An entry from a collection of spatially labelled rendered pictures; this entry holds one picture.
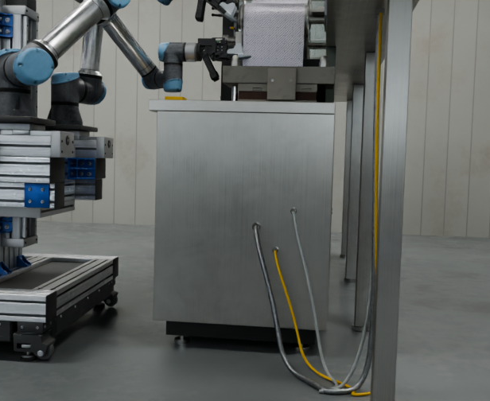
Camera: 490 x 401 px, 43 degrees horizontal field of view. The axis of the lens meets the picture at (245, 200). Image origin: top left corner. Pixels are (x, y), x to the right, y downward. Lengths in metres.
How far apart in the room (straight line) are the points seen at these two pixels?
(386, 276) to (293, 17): 1.18
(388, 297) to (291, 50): 1.14
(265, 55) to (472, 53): 4.21
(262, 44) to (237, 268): 0.87
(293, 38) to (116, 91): 4.16
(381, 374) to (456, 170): 4.75
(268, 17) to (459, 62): 4.13
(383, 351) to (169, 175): 0.98
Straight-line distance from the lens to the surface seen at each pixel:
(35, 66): 2.18
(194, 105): 2.23
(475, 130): 6.44
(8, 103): 2.29
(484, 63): 6.52
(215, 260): 2.23
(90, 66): 2.88
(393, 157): 1.67
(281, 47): 2.47
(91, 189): 2.70
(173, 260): 2.27
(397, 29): 1.71
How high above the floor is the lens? 0.70
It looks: 4 degrees down
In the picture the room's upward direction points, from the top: 2 degrees clockwise
